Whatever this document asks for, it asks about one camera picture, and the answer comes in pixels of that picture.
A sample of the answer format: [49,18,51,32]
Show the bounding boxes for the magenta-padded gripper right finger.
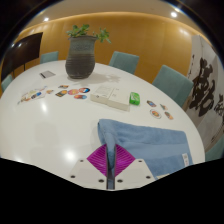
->
[112,143,157,191]

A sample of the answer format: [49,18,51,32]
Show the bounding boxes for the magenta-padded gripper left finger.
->
[68,143,110,190]

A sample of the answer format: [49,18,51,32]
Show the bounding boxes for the blue towel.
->
[97,118,194,181]

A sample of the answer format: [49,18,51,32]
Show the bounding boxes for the white-rimmed round sticker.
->
[149,108,162,120]

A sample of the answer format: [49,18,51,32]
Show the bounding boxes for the orange blue oval sticker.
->
[73,94,88,101]

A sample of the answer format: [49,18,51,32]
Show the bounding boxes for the green packet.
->
[129,91,141,106]

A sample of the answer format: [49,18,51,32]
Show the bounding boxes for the white flat box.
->
[90,84,131,112]

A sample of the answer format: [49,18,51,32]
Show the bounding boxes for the dark rectangular sticker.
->
[55,89,69,98]

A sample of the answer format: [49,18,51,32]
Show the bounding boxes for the teal chairs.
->
[0,50,224,163]

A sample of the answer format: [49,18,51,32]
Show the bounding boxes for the small grey card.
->
[39,70,57,80]

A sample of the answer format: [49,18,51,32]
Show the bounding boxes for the white calligraphy panel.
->
[184,34,224,151]

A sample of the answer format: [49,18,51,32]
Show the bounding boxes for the potted plant in grey vase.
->
[65,23,112,80]

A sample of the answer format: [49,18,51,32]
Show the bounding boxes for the recessed ceiling lights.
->
[42,6,179,23]

